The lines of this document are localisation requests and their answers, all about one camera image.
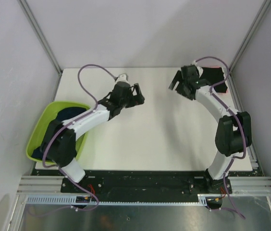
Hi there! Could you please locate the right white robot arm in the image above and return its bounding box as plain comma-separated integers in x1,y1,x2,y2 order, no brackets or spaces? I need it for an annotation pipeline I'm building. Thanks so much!
169,64,252,193

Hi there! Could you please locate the grey slotted cable duct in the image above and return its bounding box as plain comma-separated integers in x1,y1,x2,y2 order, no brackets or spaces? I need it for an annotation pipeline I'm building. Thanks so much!
26,195,207,206

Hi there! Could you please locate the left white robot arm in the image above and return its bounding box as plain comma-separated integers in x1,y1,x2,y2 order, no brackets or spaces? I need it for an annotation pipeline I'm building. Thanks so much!
40,81,145,193

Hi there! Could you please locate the green plastic bin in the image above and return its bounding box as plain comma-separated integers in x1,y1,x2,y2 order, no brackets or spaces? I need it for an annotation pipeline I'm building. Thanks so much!
25,101,90,166

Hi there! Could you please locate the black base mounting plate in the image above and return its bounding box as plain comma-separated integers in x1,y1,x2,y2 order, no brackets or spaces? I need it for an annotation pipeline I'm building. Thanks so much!
61,170,232,202

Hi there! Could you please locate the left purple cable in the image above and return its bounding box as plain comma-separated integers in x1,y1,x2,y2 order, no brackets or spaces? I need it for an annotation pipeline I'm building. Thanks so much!
27,64,117,217

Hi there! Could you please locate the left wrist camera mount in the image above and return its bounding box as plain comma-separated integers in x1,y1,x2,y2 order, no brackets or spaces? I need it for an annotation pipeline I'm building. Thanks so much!
115,73,129,83

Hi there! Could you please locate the black printed t shirt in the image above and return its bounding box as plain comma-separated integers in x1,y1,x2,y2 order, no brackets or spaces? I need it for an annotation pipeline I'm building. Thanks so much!
201,67,228,93

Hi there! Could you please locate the navy blue t shirt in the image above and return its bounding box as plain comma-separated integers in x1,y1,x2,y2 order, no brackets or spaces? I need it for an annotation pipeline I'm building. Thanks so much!
31,107,88,162

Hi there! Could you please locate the folded pink t shirt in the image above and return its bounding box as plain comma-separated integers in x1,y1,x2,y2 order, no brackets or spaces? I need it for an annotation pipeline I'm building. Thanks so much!
214,67,228,94

